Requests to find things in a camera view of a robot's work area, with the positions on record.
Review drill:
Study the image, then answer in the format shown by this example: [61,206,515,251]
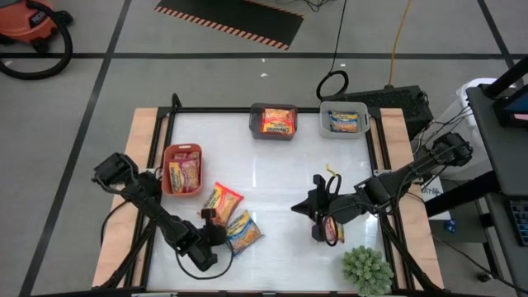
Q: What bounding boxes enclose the black coiled floor cable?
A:
[316,0,350,102]

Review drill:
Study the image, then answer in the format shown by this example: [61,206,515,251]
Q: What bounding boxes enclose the black monitor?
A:
[493,84,528,129]

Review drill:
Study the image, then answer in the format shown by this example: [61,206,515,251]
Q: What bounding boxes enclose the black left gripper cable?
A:
[175,243,235,281]

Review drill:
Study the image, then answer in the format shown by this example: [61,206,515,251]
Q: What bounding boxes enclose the yellow power cable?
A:
[388,0,413,87]

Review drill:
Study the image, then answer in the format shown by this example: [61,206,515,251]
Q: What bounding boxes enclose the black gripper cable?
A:
[320,172,347,248]
[175,243,235,281]

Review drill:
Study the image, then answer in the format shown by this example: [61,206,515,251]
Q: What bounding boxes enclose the white paper sheet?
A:
[419,175,453,222]

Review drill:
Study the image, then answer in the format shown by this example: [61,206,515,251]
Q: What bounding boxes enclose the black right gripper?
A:
[291,175,351,243]

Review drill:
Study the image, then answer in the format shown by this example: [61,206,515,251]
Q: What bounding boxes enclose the dark grey plastic bin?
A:
[248,102,299,141]

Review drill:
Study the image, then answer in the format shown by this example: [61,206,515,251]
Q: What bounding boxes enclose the black metal beam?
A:
[424,169,502,219]
[480,55,528,100]

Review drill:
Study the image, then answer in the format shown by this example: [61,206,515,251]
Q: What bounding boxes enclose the white plastic bin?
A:
[455,77,498,182]

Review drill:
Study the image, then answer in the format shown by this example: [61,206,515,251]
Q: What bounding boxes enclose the orange shop vacuum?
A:
[0,0,74,45]

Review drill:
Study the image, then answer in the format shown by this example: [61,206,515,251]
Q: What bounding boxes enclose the light wooden side board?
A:
[369,107,446,290]
[91,107,170,289]

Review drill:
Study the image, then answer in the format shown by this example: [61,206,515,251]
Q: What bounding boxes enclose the black computer case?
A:
[321,85,434,141]

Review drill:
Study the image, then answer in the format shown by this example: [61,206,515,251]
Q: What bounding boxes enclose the black hazard-striped floor mat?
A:
[154,0,305,51]

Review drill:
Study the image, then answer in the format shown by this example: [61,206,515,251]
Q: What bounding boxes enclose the coral plastic bin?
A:
[161,143,204,197]

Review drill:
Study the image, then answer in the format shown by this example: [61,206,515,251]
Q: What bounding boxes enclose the blue soy sauce ramen packet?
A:
[225,209,264,257]
[328,110,360,134]

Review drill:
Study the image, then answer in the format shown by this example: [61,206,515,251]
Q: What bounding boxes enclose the black table base cable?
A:
[100,192,138,248]

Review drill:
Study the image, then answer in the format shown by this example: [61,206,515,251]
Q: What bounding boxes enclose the green artificial plant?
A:
[341,245,395,297]

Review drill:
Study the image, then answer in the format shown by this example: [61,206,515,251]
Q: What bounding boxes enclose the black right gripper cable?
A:
[320,172,347,248]

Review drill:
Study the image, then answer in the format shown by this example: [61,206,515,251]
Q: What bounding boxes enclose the grey desk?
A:
[465,84,528,290]

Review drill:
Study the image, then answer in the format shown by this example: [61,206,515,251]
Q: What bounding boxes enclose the red shop vacuum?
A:
[0,0,74,81]

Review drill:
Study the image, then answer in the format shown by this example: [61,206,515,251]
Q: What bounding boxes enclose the light grey plastic bin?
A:
[318,101,370,139]

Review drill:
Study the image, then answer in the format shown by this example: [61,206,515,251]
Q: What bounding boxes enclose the black keyboard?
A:
[509,197,528,248]

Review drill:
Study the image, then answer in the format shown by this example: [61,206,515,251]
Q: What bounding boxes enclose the black floor cable with plug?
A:
[431,234,528,295]

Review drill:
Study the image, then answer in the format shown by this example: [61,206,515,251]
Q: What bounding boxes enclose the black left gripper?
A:
[177,208,229,272]

